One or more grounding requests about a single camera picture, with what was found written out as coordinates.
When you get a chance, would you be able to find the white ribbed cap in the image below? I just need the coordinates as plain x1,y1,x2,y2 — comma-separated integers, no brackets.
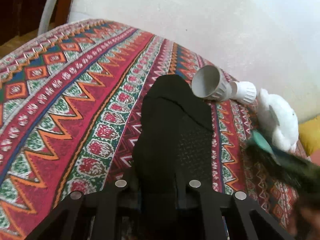
229,81,257,105

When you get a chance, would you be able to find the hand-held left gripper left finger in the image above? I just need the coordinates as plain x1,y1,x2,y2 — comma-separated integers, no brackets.
25,177,140,240

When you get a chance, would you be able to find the white rabbit plush toy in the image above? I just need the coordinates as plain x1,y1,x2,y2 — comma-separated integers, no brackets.
256,87,300,153

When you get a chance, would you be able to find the black sock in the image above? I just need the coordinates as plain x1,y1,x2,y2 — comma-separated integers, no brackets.
132,74,215,240

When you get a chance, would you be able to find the yellow pillow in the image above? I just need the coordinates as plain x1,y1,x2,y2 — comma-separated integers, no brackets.
299,119,320,157

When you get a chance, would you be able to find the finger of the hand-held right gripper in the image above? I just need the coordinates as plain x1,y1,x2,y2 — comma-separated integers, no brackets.
246,144,308,183

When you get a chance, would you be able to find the teal case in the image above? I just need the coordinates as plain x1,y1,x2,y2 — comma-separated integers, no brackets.
250,129,278,157

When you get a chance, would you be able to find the white ribbed cup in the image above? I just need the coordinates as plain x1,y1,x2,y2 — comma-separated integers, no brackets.
191,65,237,102

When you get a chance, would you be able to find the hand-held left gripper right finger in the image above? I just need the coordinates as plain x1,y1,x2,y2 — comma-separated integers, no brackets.
175,177,295,240

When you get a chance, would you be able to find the white pipe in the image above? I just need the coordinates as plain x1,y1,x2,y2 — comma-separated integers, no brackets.
37,0,69,35

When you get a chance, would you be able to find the dark wooden door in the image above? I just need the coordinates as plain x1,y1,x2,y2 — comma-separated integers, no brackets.
0,0,75,47

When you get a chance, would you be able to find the red patterned blanket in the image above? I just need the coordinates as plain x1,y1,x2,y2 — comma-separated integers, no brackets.
0,19,313,240

